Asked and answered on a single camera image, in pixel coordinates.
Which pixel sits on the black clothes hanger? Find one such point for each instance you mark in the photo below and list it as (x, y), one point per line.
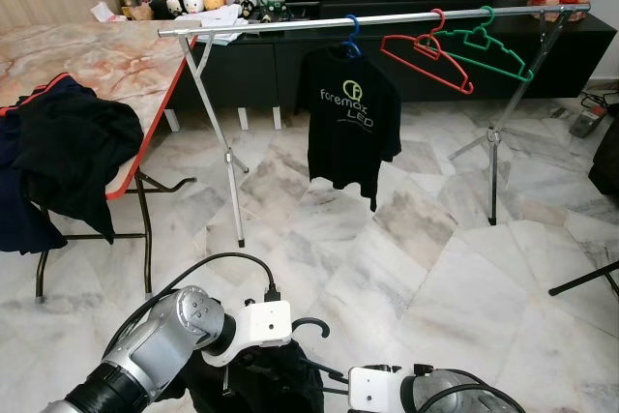
(311, 319)

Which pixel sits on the red clothes hanger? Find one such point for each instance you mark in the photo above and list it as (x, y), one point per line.
(426, 72)

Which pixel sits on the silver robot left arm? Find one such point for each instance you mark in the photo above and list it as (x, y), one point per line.
(160, 340)

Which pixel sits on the blue clothes hanger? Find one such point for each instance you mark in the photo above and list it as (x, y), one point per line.
(350, 48)

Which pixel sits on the green clothes hanger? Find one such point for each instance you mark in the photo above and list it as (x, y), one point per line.
(479, 38)

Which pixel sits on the black printed T-shirt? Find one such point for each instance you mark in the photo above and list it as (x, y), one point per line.
(348, 142)

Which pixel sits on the black stand leg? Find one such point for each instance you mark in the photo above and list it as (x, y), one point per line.
(580, 280)

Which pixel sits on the black draped garment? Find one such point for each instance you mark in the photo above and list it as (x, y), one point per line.
(77, 147)

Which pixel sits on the navy garment with red trim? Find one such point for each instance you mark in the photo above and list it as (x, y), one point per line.
(19, 210)

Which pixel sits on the black TV console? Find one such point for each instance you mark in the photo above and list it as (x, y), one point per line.
(261, 70)

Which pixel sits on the dark sofa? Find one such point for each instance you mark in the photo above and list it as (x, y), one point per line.
(605, 157)

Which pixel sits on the silver clothes rack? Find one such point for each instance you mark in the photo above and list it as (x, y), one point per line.
(290, 25)

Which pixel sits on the marble table with red edge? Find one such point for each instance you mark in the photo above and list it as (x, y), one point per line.
(97, 60)

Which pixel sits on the floor power strip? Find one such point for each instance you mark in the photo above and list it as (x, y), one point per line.
(585, 123)

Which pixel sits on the white paper stack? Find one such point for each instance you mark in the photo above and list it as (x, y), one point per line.
(218, 21)

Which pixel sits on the small dark figurines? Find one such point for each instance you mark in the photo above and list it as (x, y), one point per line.
(247, 7)

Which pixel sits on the green mug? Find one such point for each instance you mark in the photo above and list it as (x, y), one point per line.
(264, 6)

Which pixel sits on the black mouse plush toy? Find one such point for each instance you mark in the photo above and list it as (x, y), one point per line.
(174, 4)
(158, 4)

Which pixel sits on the white round plush toy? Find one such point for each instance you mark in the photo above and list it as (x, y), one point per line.
(193, 0)

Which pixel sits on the brown jar with red lid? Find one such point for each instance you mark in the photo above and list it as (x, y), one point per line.
(135, 2)

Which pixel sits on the pink white packet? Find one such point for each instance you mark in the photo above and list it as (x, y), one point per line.
(104, 12)

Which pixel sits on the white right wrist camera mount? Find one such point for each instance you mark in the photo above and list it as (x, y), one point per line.
(372, 389)

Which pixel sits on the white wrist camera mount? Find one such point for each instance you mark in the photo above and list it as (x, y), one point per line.
(372, 389)
(263, 321)

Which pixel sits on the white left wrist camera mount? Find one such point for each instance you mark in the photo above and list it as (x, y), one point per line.
(263, 321)

